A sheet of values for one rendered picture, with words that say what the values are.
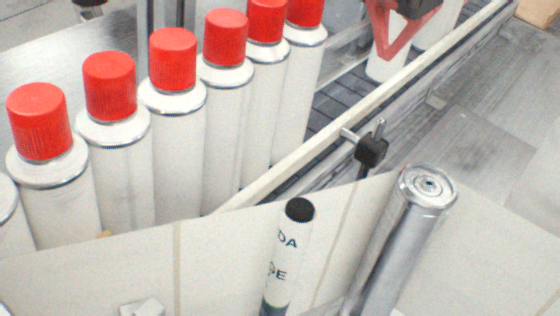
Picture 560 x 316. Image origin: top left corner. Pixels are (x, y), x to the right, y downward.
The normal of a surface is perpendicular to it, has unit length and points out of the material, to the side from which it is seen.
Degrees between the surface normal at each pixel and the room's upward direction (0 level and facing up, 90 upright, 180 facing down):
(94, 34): 0
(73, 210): 90
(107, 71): 2
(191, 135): 90
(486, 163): 0
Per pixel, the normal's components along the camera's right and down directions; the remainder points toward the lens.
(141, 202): 0.82, 0.48
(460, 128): 0.15, -0.73
